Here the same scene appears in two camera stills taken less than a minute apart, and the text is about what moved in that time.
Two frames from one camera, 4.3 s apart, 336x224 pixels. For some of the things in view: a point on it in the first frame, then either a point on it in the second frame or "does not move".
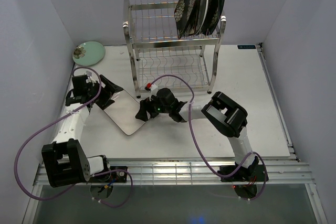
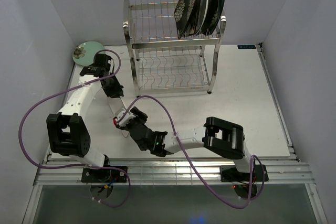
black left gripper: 106,101 to 117,89
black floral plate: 185,7 does not move
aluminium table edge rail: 192,173 does not move
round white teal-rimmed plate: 203,9 does not move
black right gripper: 146,105 to 137,112
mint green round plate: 88,53 does not move
